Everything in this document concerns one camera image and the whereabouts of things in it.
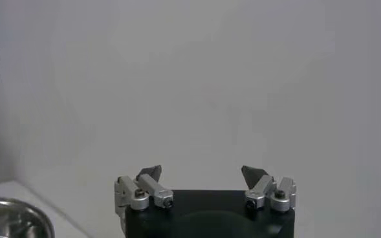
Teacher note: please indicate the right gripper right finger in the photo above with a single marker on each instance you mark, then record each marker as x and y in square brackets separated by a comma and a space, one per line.
[264, 190]

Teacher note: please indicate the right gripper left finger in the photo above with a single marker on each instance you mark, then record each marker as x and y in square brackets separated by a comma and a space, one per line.
[151, 190]

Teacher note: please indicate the stainless steel steamer basket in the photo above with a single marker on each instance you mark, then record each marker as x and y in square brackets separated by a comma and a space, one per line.
[15, 223]

